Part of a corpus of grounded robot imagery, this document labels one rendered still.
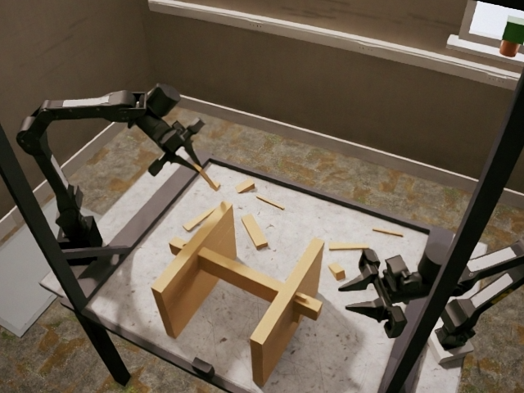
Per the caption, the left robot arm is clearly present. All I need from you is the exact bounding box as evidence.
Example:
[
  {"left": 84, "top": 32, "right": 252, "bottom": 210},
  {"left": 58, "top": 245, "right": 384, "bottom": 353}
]
[{"left": 16, "top": 83, "right": 187, "bottom": 237}]

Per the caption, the wooden rail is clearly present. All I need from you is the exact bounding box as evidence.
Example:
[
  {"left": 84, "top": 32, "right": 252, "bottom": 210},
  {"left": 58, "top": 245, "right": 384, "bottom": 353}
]
[{"left": 169, "top": 237, "right": 323, "bottom": 321}]

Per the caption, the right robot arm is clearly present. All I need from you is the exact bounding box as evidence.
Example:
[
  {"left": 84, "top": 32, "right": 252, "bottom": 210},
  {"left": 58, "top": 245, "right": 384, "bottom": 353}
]
[{"left": 382, "top": 237, "right": 524, "bottom": 350}]

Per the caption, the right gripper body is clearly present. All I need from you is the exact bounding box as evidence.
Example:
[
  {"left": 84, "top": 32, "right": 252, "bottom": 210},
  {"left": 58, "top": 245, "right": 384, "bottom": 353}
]
[{"left": 358, "top": 249, "right": 419, "bottom": 339}]

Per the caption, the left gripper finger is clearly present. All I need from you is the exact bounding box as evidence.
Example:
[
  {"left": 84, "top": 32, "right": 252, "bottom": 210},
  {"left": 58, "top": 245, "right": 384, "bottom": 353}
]
[
  {"left": 170, "top": 154, "right": 200, "bottom": 173},
  {"left": 183, "top": 140, "right": 203, "bottom": 169}
]

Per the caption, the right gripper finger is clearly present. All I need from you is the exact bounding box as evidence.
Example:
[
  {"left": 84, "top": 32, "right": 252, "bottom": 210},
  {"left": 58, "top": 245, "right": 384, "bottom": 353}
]
[
  {"left": 338, "top": 264, "right": 373, "bottom": 291},
  {"left": 345, "top": 296, "right": 387, "bottom": 323}
]

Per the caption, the tan wooden board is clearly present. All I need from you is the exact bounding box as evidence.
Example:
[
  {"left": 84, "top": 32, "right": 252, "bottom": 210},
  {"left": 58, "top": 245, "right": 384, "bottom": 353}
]
[
  {"left": 151, "top": 201, "right": 237, "bottom": 340},
  {"left": 250, "top": 237, "right": 325, "bottom": 386}
]

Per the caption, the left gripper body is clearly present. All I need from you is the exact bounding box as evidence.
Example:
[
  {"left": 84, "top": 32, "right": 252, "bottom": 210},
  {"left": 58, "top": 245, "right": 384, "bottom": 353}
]
[{"left": 148, "top": 117, "right": 206, "bottom": 177}]

